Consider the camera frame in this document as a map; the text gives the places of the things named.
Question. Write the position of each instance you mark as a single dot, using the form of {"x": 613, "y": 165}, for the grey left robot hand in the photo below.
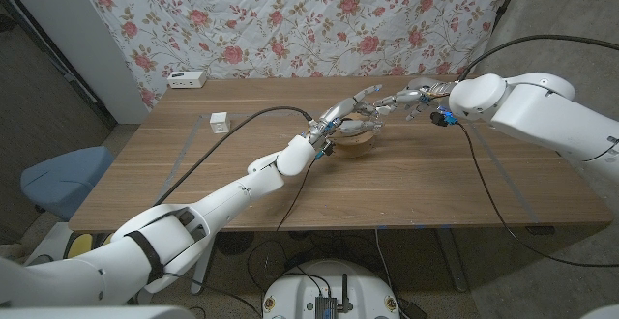
{"x": 341, "y": 111}

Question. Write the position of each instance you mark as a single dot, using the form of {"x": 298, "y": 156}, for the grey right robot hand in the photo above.
{"x": 416, "y": 95}

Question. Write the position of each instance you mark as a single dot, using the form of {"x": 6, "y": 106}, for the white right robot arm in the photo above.
{"x": 537, "y": 111}

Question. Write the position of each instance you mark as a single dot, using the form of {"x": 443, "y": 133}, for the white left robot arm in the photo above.
{"x": 217, "y": 212}

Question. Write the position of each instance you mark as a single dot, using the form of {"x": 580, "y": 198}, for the cardboard filament reel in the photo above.
{"x": 352, "y": 147}

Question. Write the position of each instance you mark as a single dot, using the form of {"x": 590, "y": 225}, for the small white cube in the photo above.
{"x": 220, "y": 123}

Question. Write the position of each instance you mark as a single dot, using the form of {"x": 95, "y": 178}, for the floral backdrop cloth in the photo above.
{"x": 300, "y": 19}

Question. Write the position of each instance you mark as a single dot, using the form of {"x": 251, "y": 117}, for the white power strip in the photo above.
{"x": 186, "y": 79}

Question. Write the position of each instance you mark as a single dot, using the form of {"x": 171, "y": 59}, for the grey table leg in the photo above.
{"x": 452, "y": 261}

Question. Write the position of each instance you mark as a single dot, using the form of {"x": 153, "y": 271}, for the grey tape outline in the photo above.
{"x": 177, "y": 164}

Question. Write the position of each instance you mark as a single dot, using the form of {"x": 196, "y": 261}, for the white robot torso base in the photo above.
{"x": 300, "y": 290}

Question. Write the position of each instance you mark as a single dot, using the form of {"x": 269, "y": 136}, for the black antenna box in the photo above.
{"x": 326, "y": 307}

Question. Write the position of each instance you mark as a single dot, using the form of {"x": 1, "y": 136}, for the white table leg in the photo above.
{"x": 203, "y": 280}

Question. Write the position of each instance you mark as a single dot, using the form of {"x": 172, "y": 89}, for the blue stool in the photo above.
{"x": 63, "y": 179}

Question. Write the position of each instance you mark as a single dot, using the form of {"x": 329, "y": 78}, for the white floor mat yellow shapes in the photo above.
{"x": 77, "y": 246}

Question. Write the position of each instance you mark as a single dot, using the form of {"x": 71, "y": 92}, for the white wall panel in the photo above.
{"x": 72, "y": 34}

